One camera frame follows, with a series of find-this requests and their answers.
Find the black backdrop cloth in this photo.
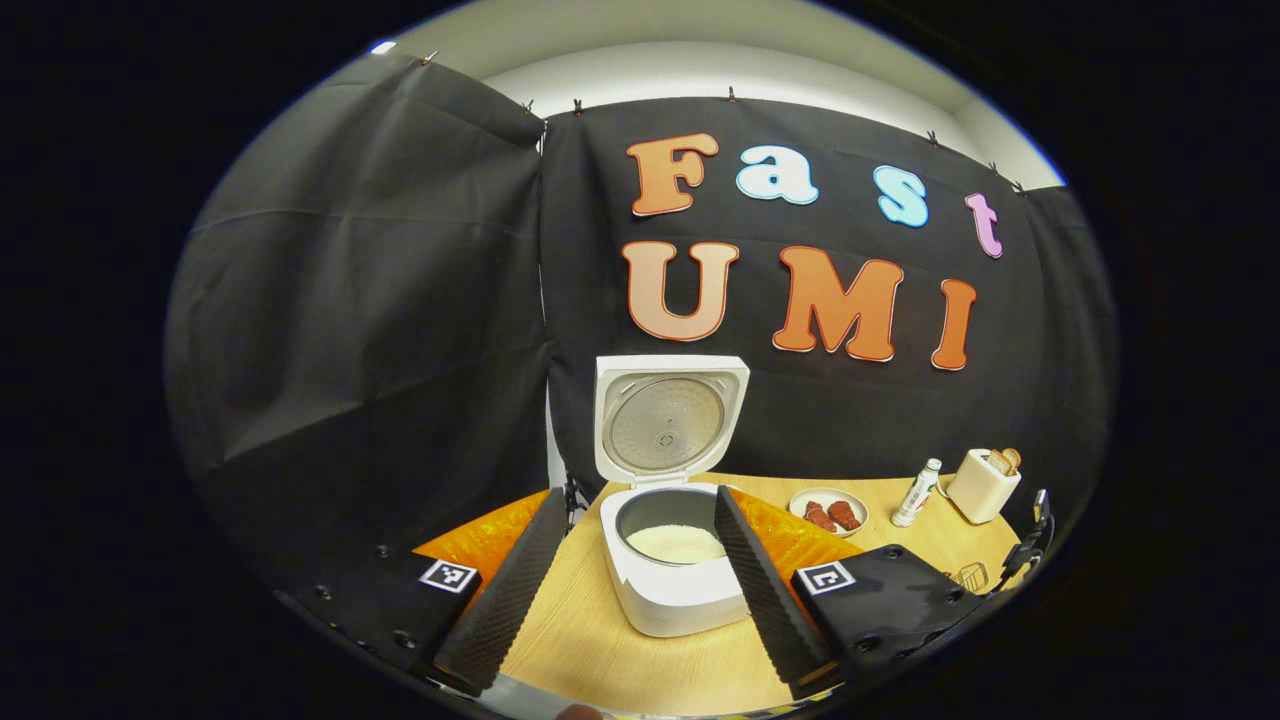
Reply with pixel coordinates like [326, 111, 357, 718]
[163, 50, 1119, 601]

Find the white toaster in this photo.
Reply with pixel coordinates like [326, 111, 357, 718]
[945, 448, 1023, 525]

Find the white rice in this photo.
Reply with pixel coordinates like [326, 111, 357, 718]
[627, 524, 728, 566]

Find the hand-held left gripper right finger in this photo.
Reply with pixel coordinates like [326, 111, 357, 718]
[712, 486, 1009, 702]

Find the white round plate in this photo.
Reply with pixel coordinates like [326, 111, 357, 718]
[788, 487, 870, 539]

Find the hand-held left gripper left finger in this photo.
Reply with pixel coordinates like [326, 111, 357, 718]
[272, 487, 569, 699]

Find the white drink bottle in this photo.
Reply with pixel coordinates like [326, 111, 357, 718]
[891, 458, 943, 529]

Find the white rice cooker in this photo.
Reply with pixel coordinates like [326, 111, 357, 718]
[594, 354, 751, 638]

